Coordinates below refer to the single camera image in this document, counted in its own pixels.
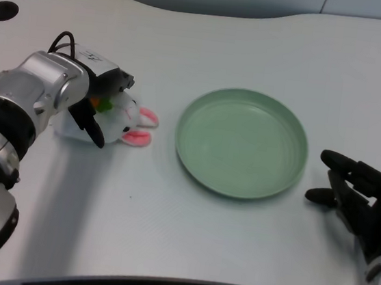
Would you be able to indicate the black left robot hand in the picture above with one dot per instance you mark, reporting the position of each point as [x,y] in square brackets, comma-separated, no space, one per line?
[107,74]

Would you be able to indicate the white rabbit plush doll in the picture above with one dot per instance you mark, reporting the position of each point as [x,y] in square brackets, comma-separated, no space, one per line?
[125,114]

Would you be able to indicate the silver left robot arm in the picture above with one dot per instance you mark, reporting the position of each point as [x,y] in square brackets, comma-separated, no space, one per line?
[17,95]

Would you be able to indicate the green round plate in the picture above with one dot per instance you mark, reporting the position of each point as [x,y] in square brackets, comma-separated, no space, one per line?
[242,145]

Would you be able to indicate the black table grommet hole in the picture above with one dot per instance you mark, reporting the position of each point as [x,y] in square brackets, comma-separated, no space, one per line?
[2,11]

